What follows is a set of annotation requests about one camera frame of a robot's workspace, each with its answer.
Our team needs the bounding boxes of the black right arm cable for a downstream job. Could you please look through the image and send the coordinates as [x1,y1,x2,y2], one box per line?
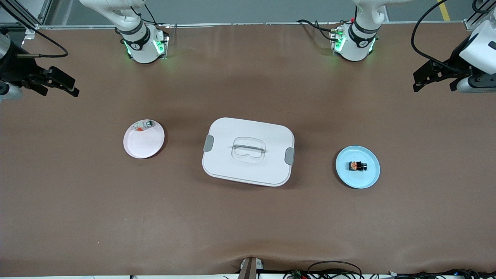
[0,0,69,59]

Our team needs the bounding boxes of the metal bracket at table edge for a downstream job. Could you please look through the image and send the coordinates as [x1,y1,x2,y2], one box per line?
[238,257,265,279]

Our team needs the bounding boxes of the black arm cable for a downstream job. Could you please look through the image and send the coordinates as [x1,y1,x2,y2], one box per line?
[410,0,472,74]
[0,0,69,59]

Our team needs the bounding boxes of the pink round plate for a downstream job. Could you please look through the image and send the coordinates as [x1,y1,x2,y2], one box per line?
[123,119,165,159]

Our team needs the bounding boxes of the coloured wire cluster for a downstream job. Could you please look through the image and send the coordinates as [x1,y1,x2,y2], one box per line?
[282,269,310,279]

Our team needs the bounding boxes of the black base cable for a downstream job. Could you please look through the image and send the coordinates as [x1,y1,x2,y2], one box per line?
[130,3,171,28]
[297,19,338,41]

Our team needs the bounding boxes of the black cable bundle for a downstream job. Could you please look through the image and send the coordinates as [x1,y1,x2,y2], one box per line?
[389,268,496,279]

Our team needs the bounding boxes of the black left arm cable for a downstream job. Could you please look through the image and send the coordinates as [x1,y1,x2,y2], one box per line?
[410,0,472,74]

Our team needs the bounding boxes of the white lidded storage box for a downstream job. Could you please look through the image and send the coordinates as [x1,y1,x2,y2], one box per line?
[202,117,295,188]

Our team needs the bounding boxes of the aluminium frame post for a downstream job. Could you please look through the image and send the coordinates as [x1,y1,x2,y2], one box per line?
[463,0,496,31]
[0,0,53,36]

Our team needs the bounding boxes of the black right base cable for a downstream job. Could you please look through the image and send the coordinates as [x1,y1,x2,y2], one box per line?
[130,3,171,28]

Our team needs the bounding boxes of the clear lid handle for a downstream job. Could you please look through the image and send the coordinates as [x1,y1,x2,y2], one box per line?
[231,137,267,163]

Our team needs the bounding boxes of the light blue round plate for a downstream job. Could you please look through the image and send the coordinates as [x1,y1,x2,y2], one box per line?
[336,145,381,189]

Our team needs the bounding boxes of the small white orange switch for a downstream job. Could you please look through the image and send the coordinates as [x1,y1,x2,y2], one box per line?
[132,120,155,133]

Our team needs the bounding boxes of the black left base cable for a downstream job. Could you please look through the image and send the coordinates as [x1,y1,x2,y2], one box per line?
[297,19,338,41]

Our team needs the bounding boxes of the black looped cable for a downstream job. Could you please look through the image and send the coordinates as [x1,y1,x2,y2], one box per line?
[307,260,363,279]

